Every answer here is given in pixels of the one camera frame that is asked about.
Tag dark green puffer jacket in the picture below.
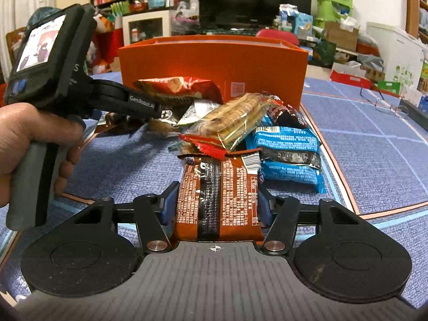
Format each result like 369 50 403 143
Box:
26 7 60 30

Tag black eyeglass case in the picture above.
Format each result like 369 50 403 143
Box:
400 99 428 131

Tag white mini fridge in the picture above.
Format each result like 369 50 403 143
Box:
366 22 427 90

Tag black eyeglasses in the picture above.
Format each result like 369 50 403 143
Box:
360 88 408 119

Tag clear biscuit pack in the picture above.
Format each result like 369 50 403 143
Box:
180 93 277 151

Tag blue snack packet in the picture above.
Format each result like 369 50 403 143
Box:
245 117 326 193

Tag wooden shelf unit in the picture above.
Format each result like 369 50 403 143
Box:
406 0 427 44

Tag red white carton box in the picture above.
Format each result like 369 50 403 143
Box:
329 62 372 89

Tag green stacked storage bins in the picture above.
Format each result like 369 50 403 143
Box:
314 0 353 28

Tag orange cardboard box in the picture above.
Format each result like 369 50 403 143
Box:
118 35 308 108

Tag brown cardboard box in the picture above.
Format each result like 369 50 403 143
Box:
323 21 359 51

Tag red biscuit snack packet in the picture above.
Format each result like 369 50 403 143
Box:
133 76 223 106

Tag person's left hand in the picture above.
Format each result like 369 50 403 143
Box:
1 102 84 207

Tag white glass door cabinet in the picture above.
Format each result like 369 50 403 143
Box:
122 9 171 46

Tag red folding chair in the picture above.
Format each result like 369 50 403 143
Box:
256 29 299 47

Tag brown snack packet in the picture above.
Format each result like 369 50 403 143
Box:
173 149 264 242

